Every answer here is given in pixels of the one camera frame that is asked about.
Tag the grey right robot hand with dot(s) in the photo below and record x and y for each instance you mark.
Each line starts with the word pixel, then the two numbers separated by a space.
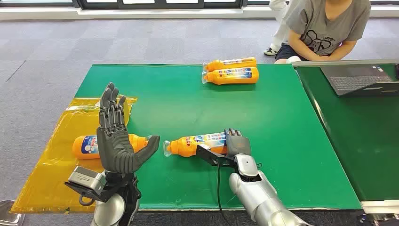
pixel 238 145

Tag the yellow taped flat cardboard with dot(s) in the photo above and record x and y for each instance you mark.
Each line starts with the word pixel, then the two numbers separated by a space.
pixel 62 168

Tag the person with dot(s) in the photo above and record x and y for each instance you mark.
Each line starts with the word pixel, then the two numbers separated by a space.
pixel 280 28

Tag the dark grey laptop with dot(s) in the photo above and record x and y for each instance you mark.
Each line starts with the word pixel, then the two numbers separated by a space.
pixel 358 81

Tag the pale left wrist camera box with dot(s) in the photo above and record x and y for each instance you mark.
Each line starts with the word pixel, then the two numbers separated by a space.
pixel 85 179

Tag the green mat under laptop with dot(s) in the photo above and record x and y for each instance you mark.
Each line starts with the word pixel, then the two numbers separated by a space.
pixel 367 140

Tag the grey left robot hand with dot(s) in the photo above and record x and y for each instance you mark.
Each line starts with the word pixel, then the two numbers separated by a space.
pixel 115 146

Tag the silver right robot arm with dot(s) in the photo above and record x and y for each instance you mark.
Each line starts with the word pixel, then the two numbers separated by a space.
pixel 265 199

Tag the round metal stand base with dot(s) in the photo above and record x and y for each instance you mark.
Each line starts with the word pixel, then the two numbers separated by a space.
pixel 9 215

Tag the black left camera bracket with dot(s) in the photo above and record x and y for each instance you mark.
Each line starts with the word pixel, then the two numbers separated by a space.
pixel 93 195

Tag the orange detergent bottle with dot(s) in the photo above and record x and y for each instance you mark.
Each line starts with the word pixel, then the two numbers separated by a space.
pixel 85 146
pixel 230 63
pixel 187 146
pixel 233 76

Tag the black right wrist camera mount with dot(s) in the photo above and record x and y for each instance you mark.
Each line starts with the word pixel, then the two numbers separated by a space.
pixel 215 157

